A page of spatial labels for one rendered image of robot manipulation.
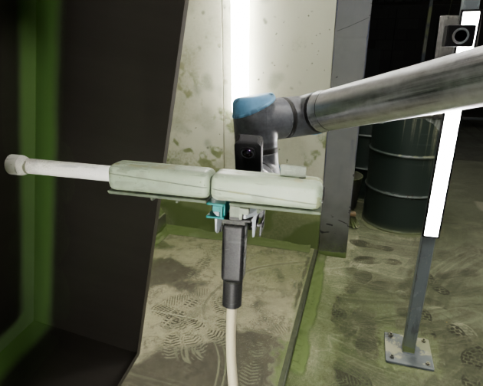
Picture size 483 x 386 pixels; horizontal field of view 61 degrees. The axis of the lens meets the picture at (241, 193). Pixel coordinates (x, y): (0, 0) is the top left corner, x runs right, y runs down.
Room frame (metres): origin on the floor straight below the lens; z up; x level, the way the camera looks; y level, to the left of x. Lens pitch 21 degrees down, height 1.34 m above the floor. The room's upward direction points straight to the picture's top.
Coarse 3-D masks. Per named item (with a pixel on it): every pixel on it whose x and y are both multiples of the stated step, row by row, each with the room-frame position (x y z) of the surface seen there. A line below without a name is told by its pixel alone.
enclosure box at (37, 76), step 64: (0, 0) 0.90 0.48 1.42; (64, 0) 0.99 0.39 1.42; (128, 0) 0.96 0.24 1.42; (0, 64) 0.90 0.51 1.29; (64, 64) 1.00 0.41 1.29; (128, 64) 0.96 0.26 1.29; (0, 128) 0.90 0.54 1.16; (64, 128) 1.00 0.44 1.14; (128, 128) 0.97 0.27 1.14; (0, 192) 0.90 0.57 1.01; (64, 192) 1.00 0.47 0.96; (0, 256) 0.90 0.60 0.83; (64, 256) 1.01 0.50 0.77; (128, 256) 0.97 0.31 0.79; (0, 320) 0.90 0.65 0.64; (64, 320) 1.02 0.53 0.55; (128, 320) 0.98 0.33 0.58; (0, 384) 0.80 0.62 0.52; (64, 384) 0.83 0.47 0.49
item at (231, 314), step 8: (232, 312) 0.52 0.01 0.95; (232, 320) 0.52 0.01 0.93; (232, 328) 0.52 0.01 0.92; (232, 336) 0.52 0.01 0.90; (232, 344) 0.52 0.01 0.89; (232, 352) 0.52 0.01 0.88; (232, 360) 0.51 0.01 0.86; (232, 368) 0.51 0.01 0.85; (232, 376) 0.51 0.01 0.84; (232, 384) 0.50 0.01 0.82
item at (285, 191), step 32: (32, 160) 0.61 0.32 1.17; (128, 160) 0.59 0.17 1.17; (128, 192) 0.56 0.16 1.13; (160, 192) 0.55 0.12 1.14; (192, 192) 0.54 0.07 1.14; (224, 192) 0.53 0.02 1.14; (256, 192) 0.52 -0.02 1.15; (288, 192) 0.51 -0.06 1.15; (320, 192) 0.51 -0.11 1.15; (224, 224) 0.53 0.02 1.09; (224, 256) 0.53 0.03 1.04; (224, 288) 0.53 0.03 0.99
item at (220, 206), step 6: (210, 204) 0.53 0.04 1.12; (216, 204) 0.53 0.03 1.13; (222, 204) 0.53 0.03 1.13; (228, 204) 0.56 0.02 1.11; (216, 210) 0.53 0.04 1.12; (222, 210) 0.53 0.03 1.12; (228, 210) 0.56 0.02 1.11; (210, 216) 0.53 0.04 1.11; (216, 216) 0.53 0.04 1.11; (222, 216) 0.53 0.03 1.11
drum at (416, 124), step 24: (408, 120) 2.71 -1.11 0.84; (432, 120) 2.68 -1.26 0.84; (384, 144) 2.82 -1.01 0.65; (408, 144) 2.70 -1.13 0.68; (432, 144) 2.68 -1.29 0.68; (384, 168) 2.79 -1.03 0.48; (408, 168) 2.70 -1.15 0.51; (384, 192) 2.77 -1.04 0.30; (408, 192) 2.69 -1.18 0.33; (384, 216) 2.76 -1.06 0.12; (408, 216) 2.68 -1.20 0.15
